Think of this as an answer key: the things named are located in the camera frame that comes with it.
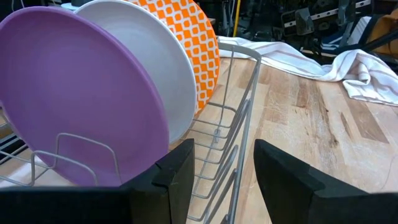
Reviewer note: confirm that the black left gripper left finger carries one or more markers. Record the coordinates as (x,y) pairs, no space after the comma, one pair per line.
(155,199)

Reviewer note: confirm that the orange white patterned plate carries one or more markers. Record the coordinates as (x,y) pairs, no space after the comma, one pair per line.
(199,46)

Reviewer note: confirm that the white striped dish towel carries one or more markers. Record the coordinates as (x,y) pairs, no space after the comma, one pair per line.
(357,74)

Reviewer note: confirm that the purple plate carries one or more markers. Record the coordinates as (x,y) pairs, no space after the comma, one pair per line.
(77,93)

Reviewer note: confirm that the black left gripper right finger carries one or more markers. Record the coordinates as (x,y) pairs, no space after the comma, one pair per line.
(295,193)

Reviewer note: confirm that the brown seat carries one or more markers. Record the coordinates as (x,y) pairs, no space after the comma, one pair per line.
(385,31)

